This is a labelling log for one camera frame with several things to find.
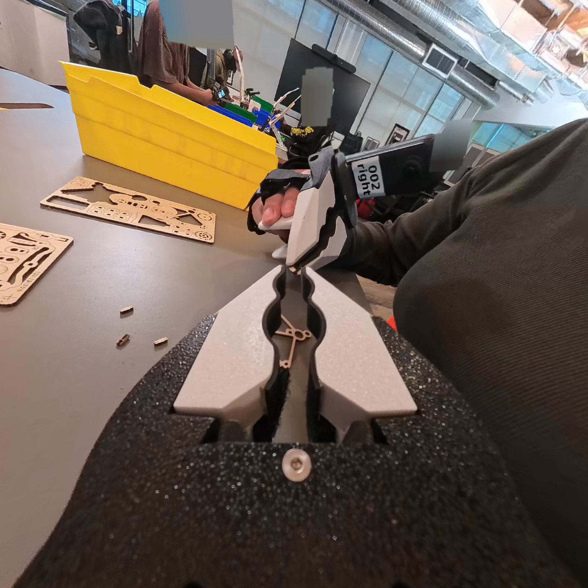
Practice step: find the silver spiral duct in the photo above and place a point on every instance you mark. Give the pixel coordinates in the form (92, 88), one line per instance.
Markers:
(390, 27)

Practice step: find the dark jacket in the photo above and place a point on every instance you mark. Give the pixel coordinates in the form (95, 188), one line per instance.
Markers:
(105, 32)

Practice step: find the green plastic bin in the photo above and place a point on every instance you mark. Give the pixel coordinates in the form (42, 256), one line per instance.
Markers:
(262, 103)

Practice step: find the wooden sheet with oval parts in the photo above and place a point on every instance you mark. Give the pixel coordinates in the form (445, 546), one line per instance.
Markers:
(124, 219)

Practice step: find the blue plastic bin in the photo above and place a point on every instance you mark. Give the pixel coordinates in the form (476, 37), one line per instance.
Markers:
(229, 115)

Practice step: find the red object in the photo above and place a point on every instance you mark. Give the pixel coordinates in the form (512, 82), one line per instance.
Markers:
(367, 209)

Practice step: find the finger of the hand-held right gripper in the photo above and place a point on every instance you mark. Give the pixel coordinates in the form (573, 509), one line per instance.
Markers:
(340, 243)
(307, 225)

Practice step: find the person's right forearm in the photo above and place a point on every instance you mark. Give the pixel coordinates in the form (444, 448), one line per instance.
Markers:
(436, 220)

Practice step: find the yellow plastic bin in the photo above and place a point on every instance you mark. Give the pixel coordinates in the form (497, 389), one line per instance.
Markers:
(160, 138)

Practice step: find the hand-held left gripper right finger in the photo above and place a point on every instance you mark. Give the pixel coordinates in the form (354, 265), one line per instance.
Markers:
(363, 367)

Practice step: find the wooden triangular frame part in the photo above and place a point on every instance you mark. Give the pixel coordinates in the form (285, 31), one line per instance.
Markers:
(294, 333)

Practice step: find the wooden sheet with gear part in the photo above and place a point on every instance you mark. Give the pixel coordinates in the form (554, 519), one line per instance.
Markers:
(55, 243)

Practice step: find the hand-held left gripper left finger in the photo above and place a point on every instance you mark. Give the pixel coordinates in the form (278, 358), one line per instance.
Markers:
(225, 363)

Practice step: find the person's right hand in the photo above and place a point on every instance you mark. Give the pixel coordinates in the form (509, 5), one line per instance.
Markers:
(280, 209)

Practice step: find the black wall screen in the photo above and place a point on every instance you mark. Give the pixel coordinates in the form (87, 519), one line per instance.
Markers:
(349, 92)

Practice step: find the duct air vent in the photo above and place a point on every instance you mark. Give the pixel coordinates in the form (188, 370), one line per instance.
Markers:
(439, 59)

